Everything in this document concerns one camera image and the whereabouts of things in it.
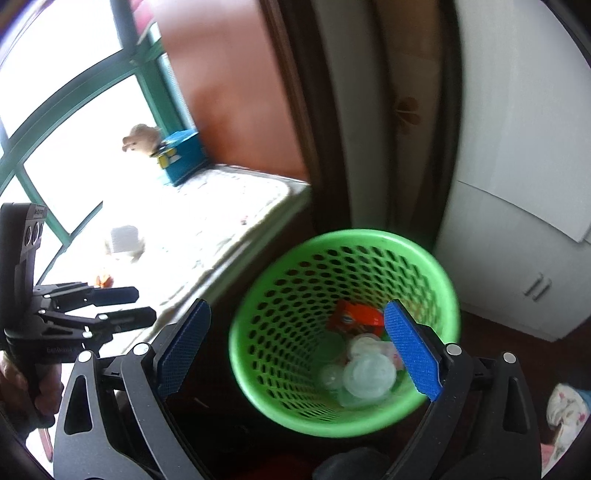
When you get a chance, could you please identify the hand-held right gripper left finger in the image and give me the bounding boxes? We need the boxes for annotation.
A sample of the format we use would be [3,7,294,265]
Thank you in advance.
[53,298,213,480]

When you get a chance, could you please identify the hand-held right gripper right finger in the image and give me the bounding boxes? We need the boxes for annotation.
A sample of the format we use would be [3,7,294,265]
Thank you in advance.
[383,299,543,480]

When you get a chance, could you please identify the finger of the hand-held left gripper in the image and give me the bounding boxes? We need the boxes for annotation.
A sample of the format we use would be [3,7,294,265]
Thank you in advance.
[39,306,158,344]
[34,285,140,309]

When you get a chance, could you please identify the white round tub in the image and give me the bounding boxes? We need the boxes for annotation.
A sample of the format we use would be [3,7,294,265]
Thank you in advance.
[348,336,384,361]

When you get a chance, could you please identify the clear plastic cup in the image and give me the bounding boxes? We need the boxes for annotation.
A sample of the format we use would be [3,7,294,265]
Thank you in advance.
[342,356,398,398]

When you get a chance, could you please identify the red snack packet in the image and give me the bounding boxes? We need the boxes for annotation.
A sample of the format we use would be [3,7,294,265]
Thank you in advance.
[328,300,386,334]

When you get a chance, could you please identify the round clear plastic lid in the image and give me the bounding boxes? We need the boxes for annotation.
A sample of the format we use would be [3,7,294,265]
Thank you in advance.
[320,364,345,391]

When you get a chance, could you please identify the green plastic mesh basket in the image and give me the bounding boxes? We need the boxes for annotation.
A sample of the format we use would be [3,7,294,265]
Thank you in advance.
[228,229,461,426]

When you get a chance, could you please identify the person's left hand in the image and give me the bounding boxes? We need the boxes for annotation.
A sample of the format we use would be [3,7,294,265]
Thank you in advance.
[0,350,64,437]

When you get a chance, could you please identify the white quilted mattress pad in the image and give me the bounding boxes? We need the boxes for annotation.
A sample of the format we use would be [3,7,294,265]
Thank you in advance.
[28,164,312,462]

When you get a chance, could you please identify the white cabinet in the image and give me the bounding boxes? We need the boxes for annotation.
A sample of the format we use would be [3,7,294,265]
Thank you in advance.
[434,180,591,343]

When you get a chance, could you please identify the blue dotted tissue box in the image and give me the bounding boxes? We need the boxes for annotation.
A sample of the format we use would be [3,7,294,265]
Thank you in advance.
[154,130,206,186]

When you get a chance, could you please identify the pink plush toy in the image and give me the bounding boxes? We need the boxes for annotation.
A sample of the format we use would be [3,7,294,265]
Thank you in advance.
[122,124,162,157]

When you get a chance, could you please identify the floral cloth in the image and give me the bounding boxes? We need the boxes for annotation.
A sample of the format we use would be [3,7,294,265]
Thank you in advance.
[540,383,591,480]

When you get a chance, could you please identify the brown wooden wardrobe panel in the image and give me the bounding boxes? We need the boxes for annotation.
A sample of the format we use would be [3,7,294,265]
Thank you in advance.
[152,0,311,183]

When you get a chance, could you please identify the beige flower patterned door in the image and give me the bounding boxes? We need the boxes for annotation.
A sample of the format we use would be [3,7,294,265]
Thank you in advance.
[373,0,455,227]

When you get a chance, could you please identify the green window frame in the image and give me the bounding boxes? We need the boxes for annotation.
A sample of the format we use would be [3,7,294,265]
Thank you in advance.
[0,0,199,287]

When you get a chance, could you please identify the dark brown door frame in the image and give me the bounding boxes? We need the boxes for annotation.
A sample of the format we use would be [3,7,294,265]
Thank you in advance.
[259,0,465,252]

